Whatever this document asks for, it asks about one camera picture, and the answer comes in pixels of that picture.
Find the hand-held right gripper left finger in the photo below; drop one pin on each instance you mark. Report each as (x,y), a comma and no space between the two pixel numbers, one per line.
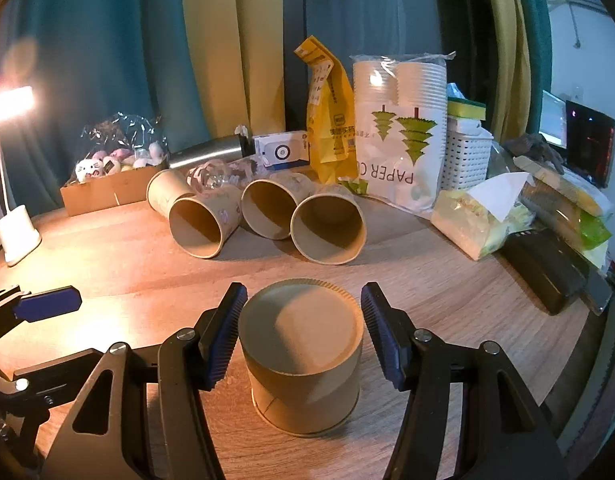
(221,345)

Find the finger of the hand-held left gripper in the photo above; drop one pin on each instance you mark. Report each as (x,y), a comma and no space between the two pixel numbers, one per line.
(42,382)
(47,303)

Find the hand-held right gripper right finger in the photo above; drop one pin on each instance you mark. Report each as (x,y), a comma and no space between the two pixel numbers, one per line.
(382,337)

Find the brown paper cup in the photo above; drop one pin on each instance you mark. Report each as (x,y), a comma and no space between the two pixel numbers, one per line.
(300,355)
(160,190)
(267,207)
(197,225)
(327,230)

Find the white desk lamp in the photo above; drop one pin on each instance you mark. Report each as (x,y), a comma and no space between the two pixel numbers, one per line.
(15,232)

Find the cardboard tray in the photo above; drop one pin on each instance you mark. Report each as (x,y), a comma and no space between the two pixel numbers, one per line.
(102,192)

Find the yellow tissue pack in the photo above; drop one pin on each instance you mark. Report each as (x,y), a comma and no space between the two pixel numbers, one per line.
(475,220)

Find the clear bag of plush toys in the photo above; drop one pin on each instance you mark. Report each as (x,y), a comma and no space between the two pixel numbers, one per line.
(120,150)

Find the crumpled clear plastic wrap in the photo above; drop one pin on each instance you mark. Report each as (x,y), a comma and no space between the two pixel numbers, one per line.
(217,175)

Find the black case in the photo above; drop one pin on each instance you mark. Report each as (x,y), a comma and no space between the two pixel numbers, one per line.
(542,270)

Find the steel thermos flask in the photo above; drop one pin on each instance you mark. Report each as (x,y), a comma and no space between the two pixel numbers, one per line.
(207,152)

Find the white plastic basket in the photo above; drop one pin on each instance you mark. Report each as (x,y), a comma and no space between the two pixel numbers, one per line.
(465,160)

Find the white and blue small box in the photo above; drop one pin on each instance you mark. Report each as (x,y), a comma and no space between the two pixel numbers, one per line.
(280,150)

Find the plastic pack of paper cups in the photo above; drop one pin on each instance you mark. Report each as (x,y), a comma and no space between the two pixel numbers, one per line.
(402,130)

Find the yellow paper bag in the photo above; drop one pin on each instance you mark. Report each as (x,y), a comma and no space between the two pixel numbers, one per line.
(330,115)

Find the yellow green snack packets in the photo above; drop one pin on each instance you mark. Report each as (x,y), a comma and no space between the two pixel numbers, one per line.
(572,205)

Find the grey cloth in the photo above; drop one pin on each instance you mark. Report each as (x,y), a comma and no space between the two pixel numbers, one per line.
(535,150)

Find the yellow green sponge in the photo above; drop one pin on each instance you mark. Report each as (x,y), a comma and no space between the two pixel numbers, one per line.
(466,107)

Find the teal curtain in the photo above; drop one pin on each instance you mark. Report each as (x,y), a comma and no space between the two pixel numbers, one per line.
(87,50)

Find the yellow curtain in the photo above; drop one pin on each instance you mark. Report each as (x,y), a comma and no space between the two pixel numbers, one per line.
(227,45)
(507,50)

